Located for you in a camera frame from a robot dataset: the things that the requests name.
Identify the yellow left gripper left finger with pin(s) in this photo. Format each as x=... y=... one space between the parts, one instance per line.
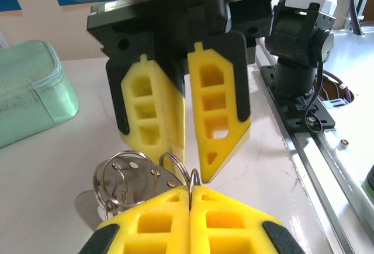
x=152 y=227

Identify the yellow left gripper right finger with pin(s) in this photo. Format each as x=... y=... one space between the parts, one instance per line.
x=233 y=227

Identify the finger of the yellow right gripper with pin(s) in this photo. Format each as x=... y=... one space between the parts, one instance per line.
x=146 y=105
x=216 y=90

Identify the round metal tag with holes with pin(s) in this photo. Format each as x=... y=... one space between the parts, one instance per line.
x=140 y=178

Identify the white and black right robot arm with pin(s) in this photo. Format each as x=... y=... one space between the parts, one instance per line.
x=295 y=41

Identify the mint green zipper case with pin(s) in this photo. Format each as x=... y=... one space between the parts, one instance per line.
x=29 y=90

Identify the green tape roll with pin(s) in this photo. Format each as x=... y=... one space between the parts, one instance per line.
x=370 y=182

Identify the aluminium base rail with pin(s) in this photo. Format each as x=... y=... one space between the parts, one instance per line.
x=330 y=160

